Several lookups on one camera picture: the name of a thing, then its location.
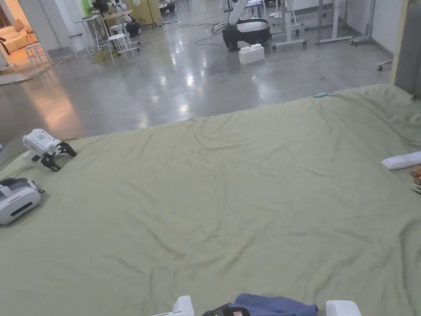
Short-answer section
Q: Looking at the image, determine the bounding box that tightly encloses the white foam block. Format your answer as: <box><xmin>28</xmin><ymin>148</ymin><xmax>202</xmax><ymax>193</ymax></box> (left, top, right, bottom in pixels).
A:
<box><xmin>238</xmin><ymin>43</ymin><xmax>266</xmax><ymax>65</ymax></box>

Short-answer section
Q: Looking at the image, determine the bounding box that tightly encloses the grey padded headboard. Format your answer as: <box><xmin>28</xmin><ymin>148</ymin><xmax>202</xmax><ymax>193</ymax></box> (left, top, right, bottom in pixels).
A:
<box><xmin>393</xmin><ymin>0</ymin><xmax>421</xmax><ymax>97</ymax></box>

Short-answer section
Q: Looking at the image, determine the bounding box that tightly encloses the beige sofa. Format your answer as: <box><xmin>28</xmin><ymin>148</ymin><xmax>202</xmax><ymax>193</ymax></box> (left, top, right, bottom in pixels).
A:
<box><xmin>0</xmin><ymin>19</ymin><xmax>37</xmax><ymax>55</ymax></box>

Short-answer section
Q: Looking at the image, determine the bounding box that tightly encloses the bed with pale green sheet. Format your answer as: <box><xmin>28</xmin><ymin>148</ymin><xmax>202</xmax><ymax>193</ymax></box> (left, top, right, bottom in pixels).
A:
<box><xmin>0</xmin><ymin>84</ymin><xmax>421</xmax><ymax>316</ymax></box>

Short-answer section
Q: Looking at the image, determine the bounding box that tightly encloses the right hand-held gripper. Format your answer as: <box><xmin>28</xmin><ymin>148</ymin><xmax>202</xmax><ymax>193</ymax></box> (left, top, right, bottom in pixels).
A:
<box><xmin>325</xmin><ymin>299</ymin><xmax>362</xmax><ymax>316</ymax></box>

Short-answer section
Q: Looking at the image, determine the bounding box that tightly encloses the white remote control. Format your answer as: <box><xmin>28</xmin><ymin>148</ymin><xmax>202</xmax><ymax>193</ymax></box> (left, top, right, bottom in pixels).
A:
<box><xmin>381</xmin><ymin>151</ymin><xmax>421</xmax><ymax>171</ymax></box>

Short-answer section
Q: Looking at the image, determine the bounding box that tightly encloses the white folding table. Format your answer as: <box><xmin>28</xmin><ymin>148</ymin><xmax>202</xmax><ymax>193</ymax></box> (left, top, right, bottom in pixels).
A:
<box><xmin>74</xmin><ymin>14</ymin><xmax>110</xmax><ymax>54</ymax></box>

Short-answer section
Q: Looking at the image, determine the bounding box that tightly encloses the white height-adjustable desk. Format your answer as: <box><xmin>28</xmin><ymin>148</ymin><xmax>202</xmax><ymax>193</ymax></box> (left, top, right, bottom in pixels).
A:
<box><xmin>272</xmin><ymin>0</ymin><xmax>308</xmax><ymax>51</ymax></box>
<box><xmin>315</xmin><ymin>0</ymin><xmax>350</xmax><ymax>45</ymax></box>

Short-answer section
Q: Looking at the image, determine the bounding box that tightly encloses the white round stool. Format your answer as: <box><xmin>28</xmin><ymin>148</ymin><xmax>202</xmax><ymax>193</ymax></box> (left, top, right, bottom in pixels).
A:
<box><xmin>25</xmin><ymin>42</ymin><xmax>53</xmax><ymax>70</ymax></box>
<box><xmin>107</xmin><ymin>33</ymin><xmax>136</xmax><ymax>64</ymax></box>

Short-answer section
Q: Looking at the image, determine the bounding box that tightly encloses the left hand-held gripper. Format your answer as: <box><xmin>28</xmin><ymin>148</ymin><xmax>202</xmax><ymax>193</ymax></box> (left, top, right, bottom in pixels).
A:
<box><xmin>157</xmin><ymin>295</ymin><xmax>250</xmax><ymax>316</ymax></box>

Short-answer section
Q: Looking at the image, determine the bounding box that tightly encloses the spare white hand-held gripper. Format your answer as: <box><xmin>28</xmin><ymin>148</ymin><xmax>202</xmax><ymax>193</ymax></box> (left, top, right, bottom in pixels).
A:
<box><xmin>22</xmin><ymin>128</ymin><xmax>77</xmax><ymax>172</ymax></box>

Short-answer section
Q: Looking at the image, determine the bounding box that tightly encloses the robot with black wheeled base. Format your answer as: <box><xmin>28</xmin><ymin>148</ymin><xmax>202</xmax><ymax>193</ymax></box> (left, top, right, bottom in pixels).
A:
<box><xmin>211</xmin><ymin>0</ymin><xmax>272</xmax><ymax>52</ymax></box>

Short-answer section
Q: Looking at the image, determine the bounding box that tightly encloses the white headset with black visor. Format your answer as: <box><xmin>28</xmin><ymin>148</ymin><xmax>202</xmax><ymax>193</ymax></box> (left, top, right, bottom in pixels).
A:
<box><xmin>0</xmin><ymin>177</ymin><xmax>46</xmax><ymax>225</ymax></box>

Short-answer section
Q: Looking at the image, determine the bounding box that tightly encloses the dark blue garment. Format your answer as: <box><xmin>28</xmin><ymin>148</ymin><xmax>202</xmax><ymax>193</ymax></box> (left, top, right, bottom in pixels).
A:
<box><xmin>233</xmin><ymin>293</ymin><xmax>319</xmax><ymax>316</ymax></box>

